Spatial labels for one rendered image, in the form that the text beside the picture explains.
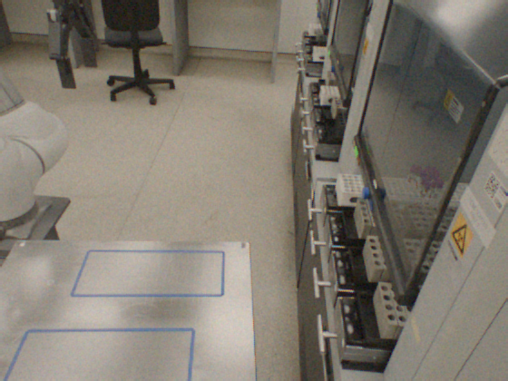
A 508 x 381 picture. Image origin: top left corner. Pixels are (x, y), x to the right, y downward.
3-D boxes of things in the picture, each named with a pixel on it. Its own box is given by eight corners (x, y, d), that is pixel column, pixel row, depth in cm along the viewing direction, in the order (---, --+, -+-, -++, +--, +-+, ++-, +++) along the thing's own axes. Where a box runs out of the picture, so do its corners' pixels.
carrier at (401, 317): (402, 344, 88) (410, 327, 84) (392, 343, 88) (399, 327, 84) (390, 299, 97) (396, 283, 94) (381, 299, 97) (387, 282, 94)
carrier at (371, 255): (377, 286, 100) (384, 269, 97) (368, 286, 100) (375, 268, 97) (369, 252, 110) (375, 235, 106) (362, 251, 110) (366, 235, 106)
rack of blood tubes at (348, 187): (426, 196, 134) (433, 180, 130) (435, 216, 126) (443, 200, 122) (334, 189, 135) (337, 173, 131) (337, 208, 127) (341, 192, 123)
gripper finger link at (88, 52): (79, 38, 102) (80, 37, 102) (84, 66, 106) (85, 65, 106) (91, 39, 102) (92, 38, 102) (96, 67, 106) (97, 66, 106)
